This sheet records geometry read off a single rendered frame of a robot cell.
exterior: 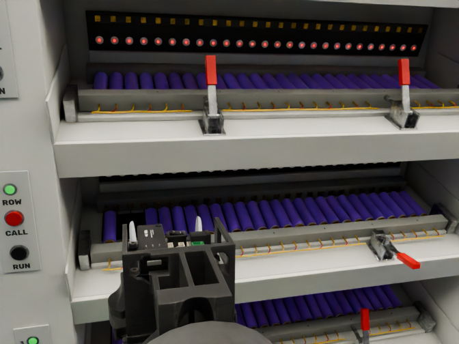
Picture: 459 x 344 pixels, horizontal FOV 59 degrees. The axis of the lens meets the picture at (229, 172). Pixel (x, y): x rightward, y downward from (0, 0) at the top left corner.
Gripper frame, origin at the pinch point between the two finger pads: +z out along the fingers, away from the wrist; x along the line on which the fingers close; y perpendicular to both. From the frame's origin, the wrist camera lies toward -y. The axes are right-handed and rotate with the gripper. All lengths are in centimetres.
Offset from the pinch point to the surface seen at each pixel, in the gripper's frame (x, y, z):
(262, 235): -15.6, -5.6, 16.1
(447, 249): -45.3, -9.3, 12.9
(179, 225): -3.9, -4.5, 20.1
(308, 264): -21.6, -9.3, 12.9
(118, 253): 4.9, -6.1, 15.8
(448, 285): -50, -18, 16
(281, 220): -19.9, -4.9, 19.9
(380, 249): -32.9, -7.8, 12.4
